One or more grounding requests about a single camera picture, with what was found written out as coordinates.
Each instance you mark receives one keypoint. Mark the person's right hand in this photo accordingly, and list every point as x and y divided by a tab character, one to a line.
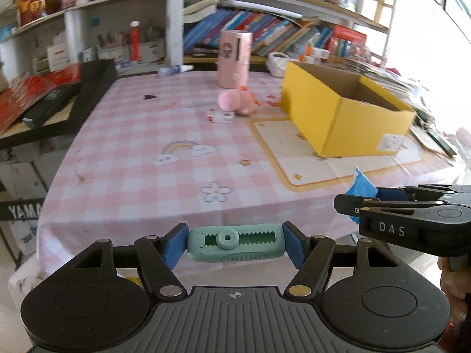
456	290

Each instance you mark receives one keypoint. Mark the white pen holder box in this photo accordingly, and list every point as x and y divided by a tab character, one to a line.
121	49

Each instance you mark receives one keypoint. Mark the pink axolotl plush toy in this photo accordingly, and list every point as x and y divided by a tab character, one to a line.
237	101

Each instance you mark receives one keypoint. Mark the small black triangle piece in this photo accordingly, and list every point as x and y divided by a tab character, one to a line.
149	97

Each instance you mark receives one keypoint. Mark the blue plastic toy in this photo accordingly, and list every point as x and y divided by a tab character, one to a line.
362	189

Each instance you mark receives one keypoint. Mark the red boxed book set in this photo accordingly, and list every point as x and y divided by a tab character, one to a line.
347	40

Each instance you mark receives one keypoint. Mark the red printed flat box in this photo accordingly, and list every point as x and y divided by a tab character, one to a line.
25	93

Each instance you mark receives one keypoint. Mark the red bottle on shelf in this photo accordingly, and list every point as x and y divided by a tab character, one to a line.
135	42

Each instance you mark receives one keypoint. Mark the white box red label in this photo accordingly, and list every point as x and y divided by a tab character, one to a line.
59	57

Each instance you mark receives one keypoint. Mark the white bookshelf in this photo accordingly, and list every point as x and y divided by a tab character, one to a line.
173	14

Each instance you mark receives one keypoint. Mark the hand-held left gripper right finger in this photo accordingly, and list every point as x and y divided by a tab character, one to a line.
294	244

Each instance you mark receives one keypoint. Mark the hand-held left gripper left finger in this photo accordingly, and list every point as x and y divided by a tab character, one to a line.
176	246

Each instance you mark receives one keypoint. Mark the small clear bottle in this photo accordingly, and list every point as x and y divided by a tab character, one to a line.
173	70

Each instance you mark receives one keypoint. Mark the cardboard box black label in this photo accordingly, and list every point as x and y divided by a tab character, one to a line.
22	209

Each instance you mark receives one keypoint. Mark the black smartphone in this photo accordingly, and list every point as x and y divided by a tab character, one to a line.
441	141

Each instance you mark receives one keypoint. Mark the orange blue small box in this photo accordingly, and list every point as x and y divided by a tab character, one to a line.
312	49
312	59

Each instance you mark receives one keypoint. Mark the pink tumbler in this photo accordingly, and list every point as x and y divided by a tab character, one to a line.
233	62

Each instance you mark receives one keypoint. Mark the small white box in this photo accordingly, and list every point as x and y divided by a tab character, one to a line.
222	116

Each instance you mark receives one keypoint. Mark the black flat box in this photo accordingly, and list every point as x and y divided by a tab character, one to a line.
92	88

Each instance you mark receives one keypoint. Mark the row of slanted books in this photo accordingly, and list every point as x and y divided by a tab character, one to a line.
265	31

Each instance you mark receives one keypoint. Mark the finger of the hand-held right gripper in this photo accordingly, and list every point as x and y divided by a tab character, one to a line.
393	193
390	222

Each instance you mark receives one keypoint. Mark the yellow cardboard box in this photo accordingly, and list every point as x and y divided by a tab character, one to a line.
312	117

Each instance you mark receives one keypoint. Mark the green utility knife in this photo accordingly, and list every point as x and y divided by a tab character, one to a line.
235	246

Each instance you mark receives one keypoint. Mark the stack of papers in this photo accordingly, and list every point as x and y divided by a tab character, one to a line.
390	84

